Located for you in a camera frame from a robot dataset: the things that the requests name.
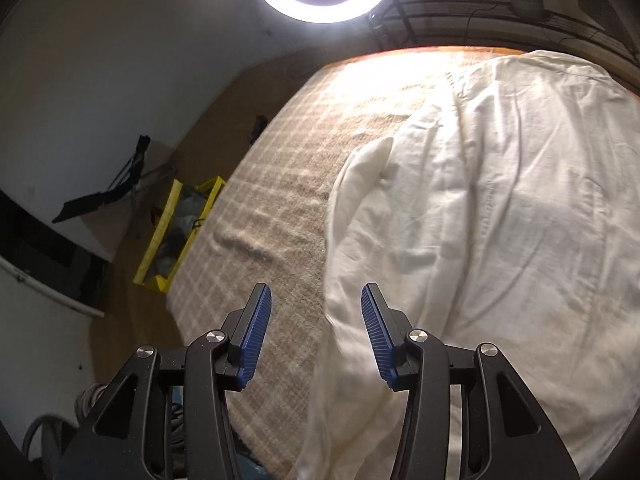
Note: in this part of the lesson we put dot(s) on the white shirt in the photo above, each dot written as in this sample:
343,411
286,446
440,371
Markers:
490,200

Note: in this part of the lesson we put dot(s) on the beige plaid blanket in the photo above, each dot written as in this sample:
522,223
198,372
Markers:
280,195

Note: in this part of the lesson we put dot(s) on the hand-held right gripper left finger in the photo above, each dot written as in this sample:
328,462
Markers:
254,332

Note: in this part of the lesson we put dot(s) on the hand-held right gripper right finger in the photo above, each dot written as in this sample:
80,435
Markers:
377,335

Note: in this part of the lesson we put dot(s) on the black folding stand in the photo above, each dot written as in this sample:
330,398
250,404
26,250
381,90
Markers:
132,170

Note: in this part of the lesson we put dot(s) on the yellow storage bag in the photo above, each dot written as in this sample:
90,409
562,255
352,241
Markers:
165,220

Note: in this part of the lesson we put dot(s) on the black low cabinet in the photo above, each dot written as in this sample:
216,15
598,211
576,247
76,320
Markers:
45,255

